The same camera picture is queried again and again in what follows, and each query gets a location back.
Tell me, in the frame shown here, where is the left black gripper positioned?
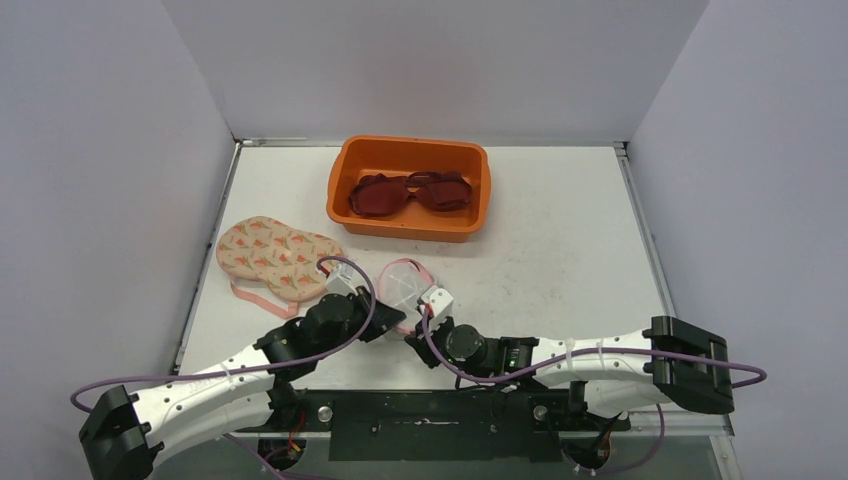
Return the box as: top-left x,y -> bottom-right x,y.
317,285 -> 405,360

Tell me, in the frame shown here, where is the white mesh laundry bag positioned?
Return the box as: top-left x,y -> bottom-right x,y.
376,258 -> 437,336

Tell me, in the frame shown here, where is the orange plastic tub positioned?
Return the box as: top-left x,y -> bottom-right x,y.
326,135 -> 492,243

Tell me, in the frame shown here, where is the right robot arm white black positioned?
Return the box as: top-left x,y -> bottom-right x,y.
404,316 -> 735,429

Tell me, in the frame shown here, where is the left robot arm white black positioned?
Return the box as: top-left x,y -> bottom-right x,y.
79,287 -> 406,479

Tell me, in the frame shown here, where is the floral padded bra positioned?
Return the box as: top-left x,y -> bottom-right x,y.
215,216 -> 344,320

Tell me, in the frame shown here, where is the dark red bra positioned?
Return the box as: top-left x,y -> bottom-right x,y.
348,171 -> 473,217

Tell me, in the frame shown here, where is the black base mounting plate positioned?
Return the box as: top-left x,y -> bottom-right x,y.
253,390 -> 631,462

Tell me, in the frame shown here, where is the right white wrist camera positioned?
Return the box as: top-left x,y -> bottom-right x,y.
418,285 -> 454,324

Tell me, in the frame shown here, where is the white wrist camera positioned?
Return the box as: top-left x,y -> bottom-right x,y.
325,262 -> 360,296
418,285 -> 454,324

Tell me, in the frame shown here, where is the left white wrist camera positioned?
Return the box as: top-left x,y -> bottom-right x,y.
325,262 -> 360,296

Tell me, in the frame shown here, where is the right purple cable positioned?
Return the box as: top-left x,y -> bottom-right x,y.
420,307 -> 768,477

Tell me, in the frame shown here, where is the purple cable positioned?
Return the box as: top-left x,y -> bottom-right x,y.
420,307 -> 768,477
69,255 -> 379,480

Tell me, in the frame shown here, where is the aluminium front rail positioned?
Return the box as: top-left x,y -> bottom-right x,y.
139,389 -> 733,439

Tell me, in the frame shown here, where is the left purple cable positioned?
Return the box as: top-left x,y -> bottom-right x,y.
69,255 -> 379,480

